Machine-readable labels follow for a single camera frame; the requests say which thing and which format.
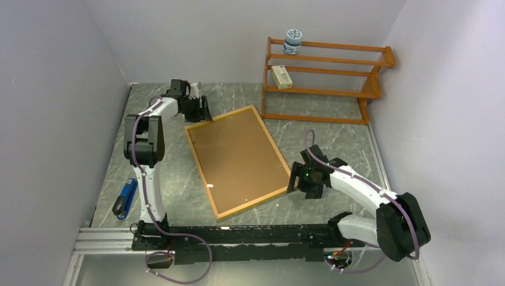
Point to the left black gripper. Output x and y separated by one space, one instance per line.
196 117

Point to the small white green box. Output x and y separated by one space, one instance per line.
281 77

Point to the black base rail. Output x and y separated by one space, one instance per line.
191 244

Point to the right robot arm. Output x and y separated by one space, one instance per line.
398 226

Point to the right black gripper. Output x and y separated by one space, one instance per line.
298 170

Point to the orange wooden shelf rack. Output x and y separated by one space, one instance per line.
330 70

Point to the blue stapler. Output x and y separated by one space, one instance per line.
122 205

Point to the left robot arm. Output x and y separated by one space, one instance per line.
144 146

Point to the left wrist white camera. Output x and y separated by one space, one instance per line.
195 90

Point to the yellow wooden photo frame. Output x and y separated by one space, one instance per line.
252 203

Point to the blue white jar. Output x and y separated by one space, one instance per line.
292 42

